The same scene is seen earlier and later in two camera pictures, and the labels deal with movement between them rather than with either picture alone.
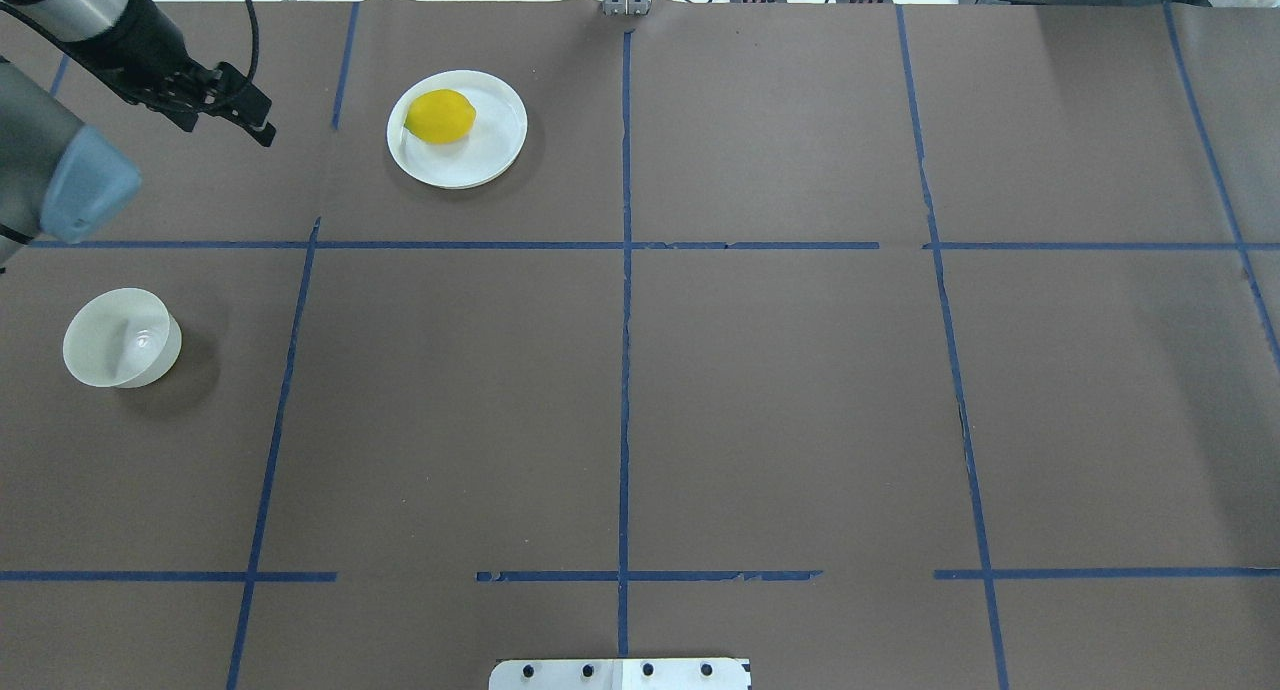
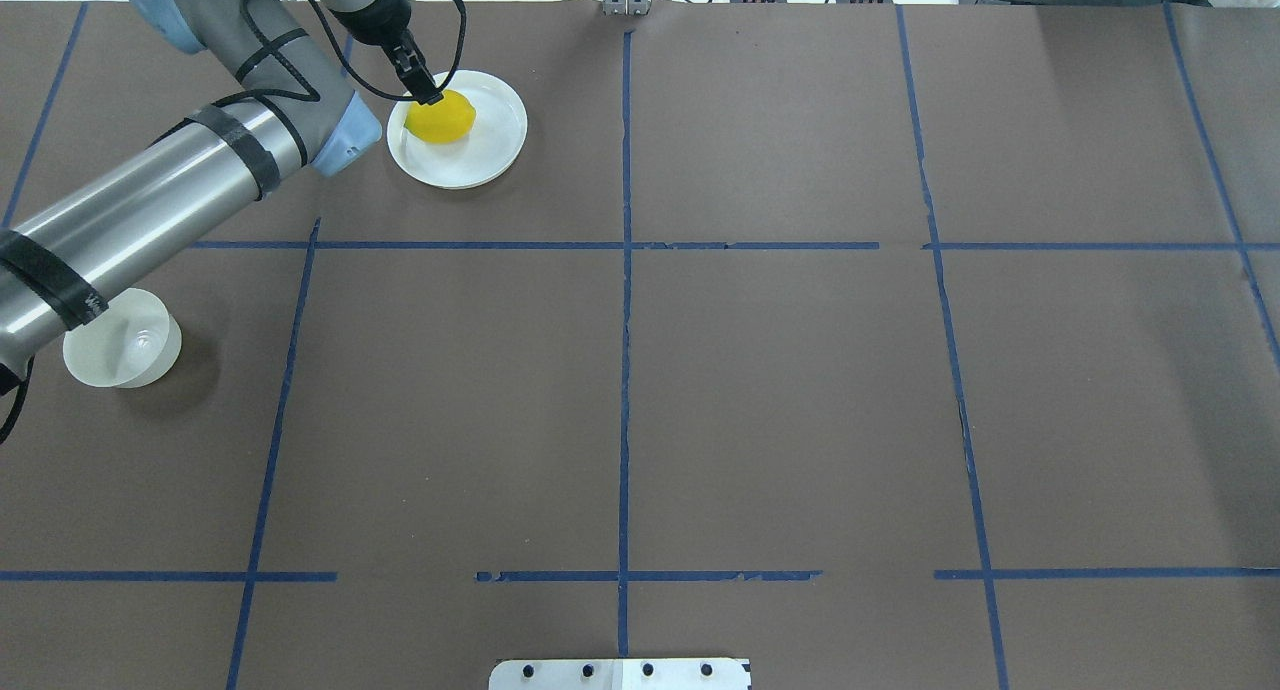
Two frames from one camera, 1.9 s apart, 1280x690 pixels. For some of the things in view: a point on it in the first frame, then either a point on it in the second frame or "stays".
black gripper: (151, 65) → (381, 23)
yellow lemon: (441, 116) stays
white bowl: (123, 338) stays
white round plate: (492, 142) stays
